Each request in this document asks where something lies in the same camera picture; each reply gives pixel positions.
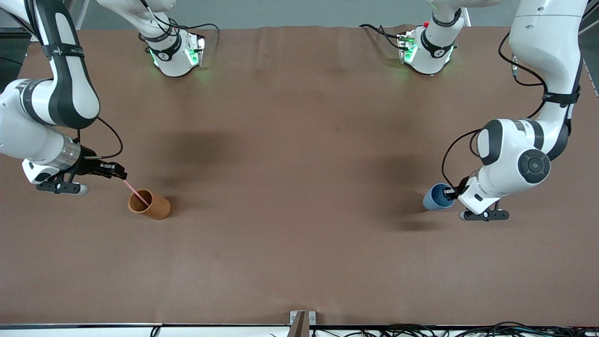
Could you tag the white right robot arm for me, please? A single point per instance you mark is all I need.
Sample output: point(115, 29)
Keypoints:
point(75, 93)

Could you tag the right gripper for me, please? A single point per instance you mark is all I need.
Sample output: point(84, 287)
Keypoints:
point(90, 166)

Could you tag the brown table mat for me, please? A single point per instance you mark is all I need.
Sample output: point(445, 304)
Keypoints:
point(299, 243)

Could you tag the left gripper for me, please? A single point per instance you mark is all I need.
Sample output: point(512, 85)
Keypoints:
point(459, 190)

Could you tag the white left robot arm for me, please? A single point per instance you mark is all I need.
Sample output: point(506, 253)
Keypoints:
point(543, 37)

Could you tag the brown wooden post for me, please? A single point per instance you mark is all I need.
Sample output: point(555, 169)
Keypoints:
point(299, 327)

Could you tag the blue cup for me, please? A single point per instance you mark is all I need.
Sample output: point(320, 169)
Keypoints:
point(433, 201)

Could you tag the brown wooden cup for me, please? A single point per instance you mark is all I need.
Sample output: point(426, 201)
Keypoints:
point(159, 210)

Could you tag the pink chopstick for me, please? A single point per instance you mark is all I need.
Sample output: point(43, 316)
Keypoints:
point(133, 189)

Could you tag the grey metal bracket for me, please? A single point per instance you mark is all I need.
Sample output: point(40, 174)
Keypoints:
point(312, 317)

